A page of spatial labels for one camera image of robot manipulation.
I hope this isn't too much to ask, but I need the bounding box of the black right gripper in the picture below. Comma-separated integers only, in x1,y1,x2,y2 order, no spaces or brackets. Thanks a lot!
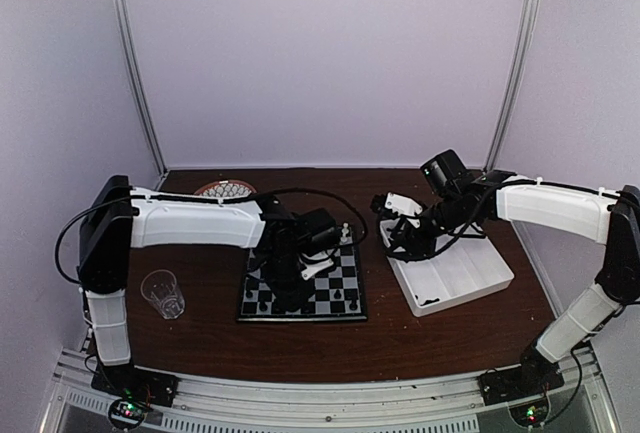
387,192,471,260

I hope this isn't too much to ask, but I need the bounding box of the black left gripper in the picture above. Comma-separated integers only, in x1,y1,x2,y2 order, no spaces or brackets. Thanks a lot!
260,251,316,311

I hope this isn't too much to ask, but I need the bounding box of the white plastic tray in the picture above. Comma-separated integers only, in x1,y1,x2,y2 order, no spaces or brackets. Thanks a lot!
388,239,514,317

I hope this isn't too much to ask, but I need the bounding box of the black white chessboard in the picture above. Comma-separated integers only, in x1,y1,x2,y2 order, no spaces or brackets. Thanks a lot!
236,223,368,322

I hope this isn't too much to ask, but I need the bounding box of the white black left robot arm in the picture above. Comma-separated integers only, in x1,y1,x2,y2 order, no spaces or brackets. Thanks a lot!
54,176,341,397

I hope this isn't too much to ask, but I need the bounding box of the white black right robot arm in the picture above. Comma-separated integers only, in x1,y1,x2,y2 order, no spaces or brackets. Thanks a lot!
372,150,639,395

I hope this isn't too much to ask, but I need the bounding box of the floral ceramic plate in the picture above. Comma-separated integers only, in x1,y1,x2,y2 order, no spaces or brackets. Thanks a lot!
194,179,256,198

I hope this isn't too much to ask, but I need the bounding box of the clear drinking glass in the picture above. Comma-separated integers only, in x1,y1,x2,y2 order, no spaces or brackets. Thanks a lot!
140,269,186,320

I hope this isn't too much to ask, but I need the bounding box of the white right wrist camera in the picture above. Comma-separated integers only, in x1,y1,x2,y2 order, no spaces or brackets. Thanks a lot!
370,192,424,219

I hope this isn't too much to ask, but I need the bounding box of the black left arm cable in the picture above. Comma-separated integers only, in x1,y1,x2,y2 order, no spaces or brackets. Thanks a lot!
239,187,369,259

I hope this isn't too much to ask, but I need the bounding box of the front aluminium rail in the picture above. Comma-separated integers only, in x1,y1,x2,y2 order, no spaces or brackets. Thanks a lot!
35,355,622,432

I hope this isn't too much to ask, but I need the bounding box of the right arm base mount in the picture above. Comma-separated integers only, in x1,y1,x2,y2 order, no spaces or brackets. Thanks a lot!
478,366,565,428

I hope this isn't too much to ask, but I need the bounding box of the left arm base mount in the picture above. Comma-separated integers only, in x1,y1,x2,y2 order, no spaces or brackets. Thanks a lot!
91,369,179,431

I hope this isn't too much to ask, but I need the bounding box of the right aluminium frame post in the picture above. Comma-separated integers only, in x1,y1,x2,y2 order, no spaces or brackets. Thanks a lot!
483,0,540,171

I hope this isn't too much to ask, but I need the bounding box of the aluminium frame post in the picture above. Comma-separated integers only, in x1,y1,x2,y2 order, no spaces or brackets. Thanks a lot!
112,0,168,178
483,0,540,171

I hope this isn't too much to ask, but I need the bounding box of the left aluminium frame post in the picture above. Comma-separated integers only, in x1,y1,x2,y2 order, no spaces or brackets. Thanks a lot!
112,0,168,178

